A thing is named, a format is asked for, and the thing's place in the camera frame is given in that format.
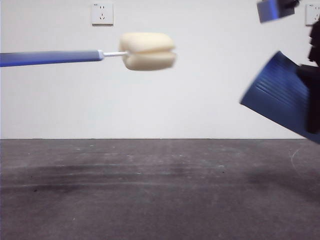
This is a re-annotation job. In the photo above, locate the blue ribbed plastic cup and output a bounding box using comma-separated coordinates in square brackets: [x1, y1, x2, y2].
[239, 50, 320, 145]

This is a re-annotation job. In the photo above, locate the white wall socket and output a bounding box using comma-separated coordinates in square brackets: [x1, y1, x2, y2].
[304, 3, 320, 27]
[91, 2, 114, 27]

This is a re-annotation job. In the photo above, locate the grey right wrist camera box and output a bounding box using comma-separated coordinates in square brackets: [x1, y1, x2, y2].
[256, 0, 301, 25]

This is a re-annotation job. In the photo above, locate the grey handled sponge cup brush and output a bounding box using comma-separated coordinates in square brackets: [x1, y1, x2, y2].
[0, 32, 178, 72]

